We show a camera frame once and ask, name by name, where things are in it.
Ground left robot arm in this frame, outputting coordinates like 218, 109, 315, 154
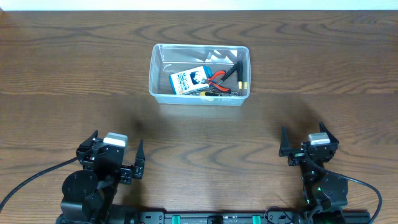
56, 131, 146, 224

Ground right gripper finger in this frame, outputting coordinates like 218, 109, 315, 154
319, 121, 340, 146
279, 126, 291, 157

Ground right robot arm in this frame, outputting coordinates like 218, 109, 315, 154
279, 122, 348, 223

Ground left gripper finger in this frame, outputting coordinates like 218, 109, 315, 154
133, 139, 146, 179
76, 130, 98, 152

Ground blue white cardboard box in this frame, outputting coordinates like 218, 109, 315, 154
169, 65, 212, 95

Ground slim black yellow screwdriver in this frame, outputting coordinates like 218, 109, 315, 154
236, 61, 248, 90

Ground clear plastic container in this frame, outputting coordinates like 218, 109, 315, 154
149, 44, 251, 106

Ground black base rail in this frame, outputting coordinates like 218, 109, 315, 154
57, 210, 373, 224

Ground black yellow stubby screwdriver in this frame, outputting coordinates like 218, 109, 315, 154
199, 91, 223, 96

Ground red handled pliers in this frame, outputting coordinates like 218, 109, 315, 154
206, 70, 231, 93

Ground silver offset wrench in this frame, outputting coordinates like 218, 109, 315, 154
184, 91, 239, 96

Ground small black orange hammer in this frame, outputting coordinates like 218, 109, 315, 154
217, 64, 238, 85

